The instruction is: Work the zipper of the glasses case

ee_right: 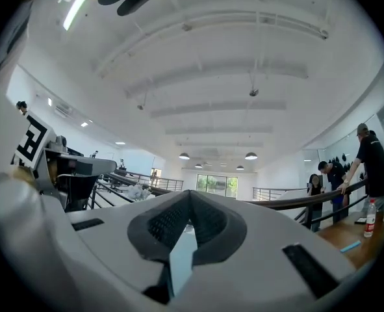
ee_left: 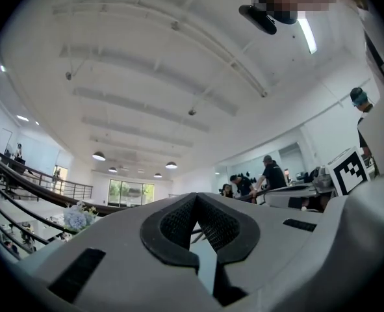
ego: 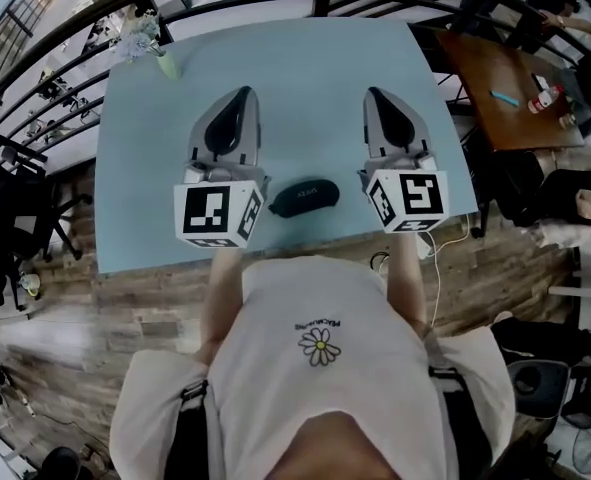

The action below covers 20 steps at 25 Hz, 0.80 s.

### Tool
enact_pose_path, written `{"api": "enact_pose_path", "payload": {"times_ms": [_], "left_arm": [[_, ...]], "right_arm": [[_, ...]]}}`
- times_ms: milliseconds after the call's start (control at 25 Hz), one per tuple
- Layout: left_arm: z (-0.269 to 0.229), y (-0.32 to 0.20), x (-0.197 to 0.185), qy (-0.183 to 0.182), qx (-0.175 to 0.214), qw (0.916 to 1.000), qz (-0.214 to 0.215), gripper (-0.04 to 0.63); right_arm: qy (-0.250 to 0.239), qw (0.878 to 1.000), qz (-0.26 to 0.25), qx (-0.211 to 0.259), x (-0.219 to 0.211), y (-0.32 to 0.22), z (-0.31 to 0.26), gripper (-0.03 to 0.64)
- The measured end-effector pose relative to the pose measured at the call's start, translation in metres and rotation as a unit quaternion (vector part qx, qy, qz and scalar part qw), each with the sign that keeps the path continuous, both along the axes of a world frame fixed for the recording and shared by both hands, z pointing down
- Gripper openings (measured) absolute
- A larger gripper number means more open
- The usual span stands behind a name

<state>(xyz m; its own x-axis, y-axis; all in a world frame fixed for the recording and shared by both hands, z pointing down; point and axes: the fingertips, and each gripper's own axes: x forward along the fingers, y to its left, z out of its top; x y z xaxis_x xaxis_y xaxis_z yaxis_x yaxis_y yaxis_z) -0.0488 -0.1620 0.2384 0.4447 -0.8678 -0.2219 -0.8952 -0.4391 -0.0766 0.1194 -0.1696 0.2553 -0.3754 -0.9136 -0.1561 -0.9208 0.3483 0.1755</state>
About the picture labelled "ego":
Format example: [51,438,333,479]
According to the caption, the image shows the pale green vase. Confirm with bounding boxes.
[154,49,182,82]

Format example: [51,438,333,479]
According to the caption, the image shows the black glasses case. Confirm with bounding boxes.
[266,176,342,217]

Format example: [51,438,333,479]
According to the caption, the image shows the person's face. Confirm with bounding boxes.
[273,411,402,480]

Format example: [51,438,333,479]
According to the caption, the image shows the brown wooden table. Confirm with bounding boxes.
[436,29,587,154]

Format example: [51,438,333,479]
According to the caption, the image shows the beige cloth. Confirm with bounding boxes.
[528,186,591,250]

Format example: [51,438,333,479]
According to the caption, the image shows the white power adapter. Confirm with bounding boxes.
[414,232,436,260]

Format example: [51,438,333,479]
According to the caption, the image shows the black metal railing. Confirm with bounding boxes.
[0,0,591,170]

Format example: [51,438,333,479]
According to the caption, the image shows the white flower print T-shirt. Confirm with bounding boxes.
[108,254,520,480]

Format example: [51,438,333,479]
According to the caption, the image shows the black backpack strap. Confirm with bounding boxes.
[181,376,227,480]
[426,364,497,480]

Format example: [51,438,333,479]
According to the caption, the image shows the black round-holed device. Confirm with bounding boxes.
[506,358,572,420]

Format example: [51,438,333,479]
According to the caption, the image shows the light blue pen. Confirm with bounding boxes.
[490,88,522,109]

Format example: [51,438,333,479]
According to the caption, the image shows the red label plastic bottle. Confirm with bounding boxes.
[526,83,566,116]

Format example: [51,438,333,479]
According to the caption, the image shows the person's right forearm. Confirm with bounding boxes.
[384,229,430,340]

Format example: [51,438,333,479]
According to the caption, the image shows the white cable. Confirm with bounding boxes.
[418,211,472,330]

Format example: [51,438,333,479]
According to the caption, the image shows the person's left forearm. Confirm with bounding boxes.
[196,244,250,365]

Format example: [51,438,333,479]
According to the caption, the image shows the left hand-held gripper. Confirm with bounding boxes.
[172,85,273,250]

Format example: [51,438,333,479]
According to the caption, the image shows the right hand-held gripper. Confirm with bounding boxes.
[355,85,451,236]

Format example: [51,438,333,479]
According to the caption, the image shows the white and green mug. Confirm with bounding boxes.
[18,272,43,299]

